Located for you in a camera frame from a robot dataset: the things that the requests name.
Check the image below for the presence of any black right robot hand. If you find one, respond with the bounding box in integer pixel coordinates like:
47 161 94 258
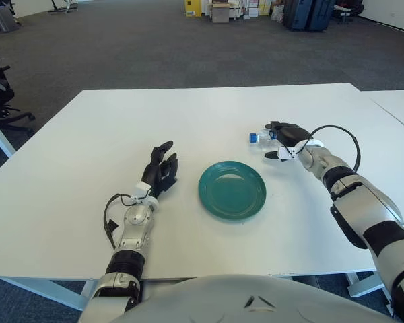
263 120 312 162

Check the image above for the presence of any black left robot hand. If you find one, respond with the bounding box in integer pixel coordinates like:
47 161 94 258
141 140 179 198

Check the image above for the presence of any clear bottle with blue cap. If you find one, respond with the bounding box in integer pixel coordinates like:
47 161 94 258
248 127 283 154

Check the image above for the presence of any teal round plate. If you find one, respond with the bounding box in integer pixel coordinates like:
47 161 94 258
198 160 267 222

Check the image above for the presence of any blue suitcase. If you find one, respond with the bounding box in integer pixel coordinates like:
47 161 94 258
306 0 335 34

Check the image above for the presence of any white shelf with boxes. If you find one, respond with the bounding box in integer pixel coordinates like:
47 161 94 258
203 0 283 20

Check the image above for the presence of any small desk with chair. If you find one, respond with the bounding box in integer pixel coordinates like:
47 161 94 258
333 3 364 24

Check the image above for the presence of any grey robot torso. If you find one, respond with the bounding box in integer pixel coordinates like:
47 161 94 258
114 273 400 323

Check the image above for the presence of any yellow box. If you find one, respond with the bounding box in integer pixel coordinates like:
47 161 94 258
184 0 202 17

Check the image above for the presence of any white table leg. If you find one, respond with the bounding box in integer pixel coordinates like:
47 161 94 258
0 110 16 157

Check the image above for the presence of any white chair base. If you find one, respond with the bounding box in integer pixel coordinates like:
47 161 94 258
48 0 78 14

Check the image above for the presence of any grey bin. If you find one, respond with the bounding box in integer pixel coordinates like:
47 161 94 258
0 6 21 34

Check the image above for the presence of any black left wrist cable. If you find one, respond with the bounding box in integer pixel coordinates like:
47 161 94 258
103 193 139 248

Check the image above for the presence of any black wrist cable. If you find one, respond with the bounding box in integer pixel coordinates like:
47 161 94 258
296 124 362 172
103 193 139 248

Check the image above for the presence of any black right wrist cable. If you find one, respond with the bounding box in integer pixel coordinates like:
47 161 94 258
296 124 362 172

